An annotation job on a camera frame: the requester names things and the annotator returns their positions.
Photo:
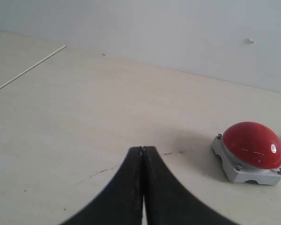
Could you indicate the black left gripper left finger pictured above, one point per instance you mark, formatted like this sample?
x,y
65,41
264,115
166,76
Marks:
x,y
121,201

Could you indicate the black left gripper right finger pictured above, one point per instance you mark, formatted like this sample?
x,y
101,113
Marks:
x,y
167,201

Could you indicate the red dome push button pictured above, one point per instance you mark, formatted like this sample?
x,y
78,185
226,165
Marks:
x,y
249,151

